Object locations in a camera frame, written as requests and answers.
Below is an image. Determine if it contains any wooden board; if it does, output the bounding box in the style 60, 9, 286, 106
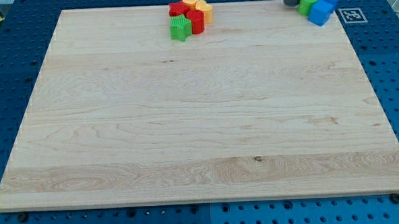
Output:
0, 1, 399, 213

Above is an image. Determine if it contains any blue cube block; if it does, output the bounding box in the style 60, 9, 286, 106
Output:
308, 0, 334, 26

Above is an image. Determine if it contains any green star block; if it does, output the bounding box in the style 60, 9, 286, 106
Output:
169, 14, 193, 41

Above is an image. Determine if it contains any yellow heart block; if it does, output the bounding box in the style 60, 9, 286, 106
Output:
195, 0, 213, 24

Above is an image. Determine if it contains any red cylinder block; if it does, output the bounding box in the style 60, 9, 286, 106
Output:
186, 9, 205, 34

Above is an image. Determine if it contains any white fiducial marker tag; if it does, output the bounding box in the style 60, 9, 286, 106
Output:
338, 8, 367, 24

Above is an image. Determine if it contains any red star block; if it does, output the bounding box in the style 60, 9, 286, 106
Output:
168, 1, 190, 17

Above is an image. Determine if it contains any green cylinder block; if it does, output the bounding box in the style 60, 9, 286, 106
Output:
297, 0, 318, 16

